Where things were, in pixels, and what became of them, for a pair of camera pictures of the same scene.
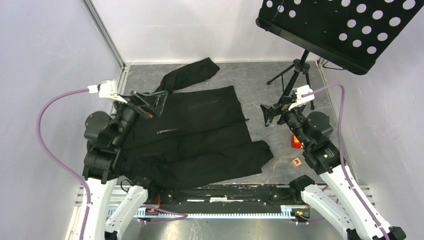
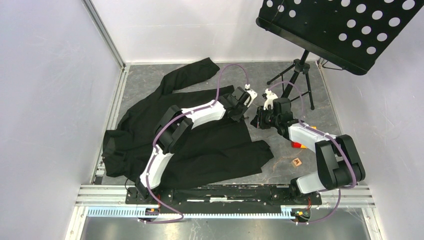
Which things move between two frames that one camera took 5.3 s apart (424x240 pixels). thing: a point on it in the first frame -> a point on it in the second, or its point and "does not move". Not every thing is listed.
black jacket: [195, 137] does not move
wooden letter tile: [297, 162] does not move
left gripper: [154, 103] -> [236, 117]
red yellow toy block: [295, 143] does not move
